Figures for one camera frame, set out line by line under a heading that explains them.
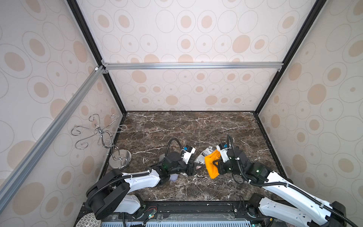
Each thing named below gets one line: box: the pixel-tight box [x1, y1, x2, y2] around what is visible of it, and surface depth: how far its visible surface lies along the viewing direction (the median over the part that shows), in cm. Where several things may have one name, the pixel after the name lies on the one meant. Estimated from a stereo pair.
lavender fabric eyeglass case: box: [169, 173, 179, 182], surface depth 85 cm
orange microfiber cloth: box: [204, 149, 221, 179], surface depth 74 cm
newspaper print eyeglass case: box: [193, 145, 215, 165], surface depth 78 cm
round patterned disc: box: [75, 212, 102, 227], surface depth 70 cm
